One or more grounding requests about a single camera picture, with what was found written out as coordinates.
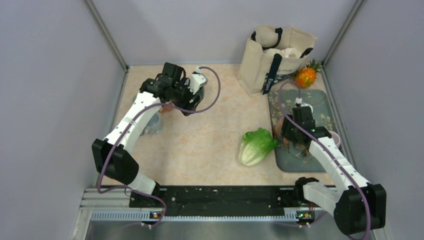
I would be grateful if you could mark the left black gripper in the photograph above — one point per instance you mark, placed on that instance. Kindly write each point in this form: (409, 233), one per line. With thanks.
(186, 104)

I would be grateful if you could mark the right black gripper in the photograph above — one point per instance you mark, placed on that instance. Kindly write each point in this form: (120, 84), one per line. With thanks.
(286, 133)

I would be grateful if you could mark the white grey mug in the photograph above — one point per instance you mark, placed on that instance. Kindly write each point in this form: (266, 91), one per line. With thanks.
(154, 125)

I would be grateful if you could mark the pink mug small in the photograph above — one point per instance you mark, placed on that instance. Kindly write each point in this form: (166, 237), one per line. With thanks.
(166, 108)

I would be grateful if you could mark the pink mug large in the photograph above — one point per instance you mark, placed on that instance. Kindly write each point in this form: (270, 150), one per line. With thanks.
(277, 131)

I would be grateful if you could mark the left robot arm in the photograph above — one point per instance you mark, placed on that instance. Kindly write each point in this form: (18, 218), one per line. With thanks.
(112, 154)

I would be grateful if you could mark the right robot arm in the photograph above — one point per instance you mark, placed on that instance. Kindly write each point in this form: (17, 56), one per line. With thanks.
(356, 204)

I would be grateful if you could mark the toy pineapple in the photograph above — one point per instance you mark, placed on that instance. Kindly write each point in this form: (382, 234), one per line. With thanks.
(306, 76)

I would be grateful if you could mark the mauve cup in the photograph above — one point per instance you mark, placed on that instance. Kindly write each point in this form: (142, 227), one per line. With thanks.
(336, 138)

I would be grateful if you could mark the floral grey tray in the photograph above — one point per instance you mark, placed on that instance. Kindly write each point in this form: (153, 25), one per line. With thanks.
(293, 158)

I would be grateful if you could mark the toy lettuce head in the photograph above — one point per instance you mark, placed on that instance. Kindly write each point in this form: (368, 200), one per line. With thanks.
(255, 146)

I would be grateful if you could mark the beige canvas tote bag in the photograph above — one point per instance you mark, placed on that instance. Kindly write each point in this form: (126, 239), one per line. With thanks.
(272, 55)

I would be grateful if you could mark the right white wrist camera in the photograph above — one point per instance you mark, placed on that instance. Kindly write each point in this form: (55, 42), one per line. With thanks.
(299, 103)

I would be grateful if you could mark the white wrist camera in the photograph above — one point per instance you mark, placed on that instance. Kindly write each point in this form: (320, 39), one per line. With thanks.
(197, 80)
(299, 103)

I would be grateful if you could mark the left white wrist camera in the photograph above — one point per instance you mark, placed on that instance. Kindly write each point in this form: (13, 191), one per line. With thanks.
(197, 80)

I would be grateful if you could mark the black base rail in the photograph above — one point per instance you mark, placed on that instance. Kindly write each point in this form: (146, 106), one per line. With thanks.
(222, 201)

